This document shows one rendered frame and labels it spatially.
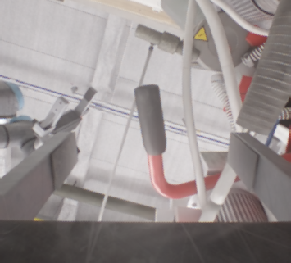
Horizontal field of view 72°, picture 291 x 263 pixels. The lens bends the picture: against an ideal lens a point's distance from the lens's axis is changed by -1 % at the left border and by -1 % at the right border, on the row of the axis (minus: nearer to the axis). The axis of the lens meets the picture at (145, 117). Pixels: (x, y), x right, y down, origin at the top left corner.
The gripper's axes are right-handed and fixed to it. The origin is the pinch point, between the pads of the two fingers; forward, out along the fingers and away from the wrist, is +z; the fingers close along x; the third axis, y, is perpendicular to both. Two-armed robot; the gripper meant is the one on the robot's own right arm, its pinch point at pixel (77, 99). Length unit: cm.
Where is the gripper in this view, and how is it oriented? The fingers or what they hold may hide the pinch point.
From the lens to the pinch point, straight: 57.5
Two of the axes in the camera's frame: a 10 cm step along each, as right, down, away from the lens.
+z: 6.1, -6.8, -4.2
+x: 2.9, -3.0, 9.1
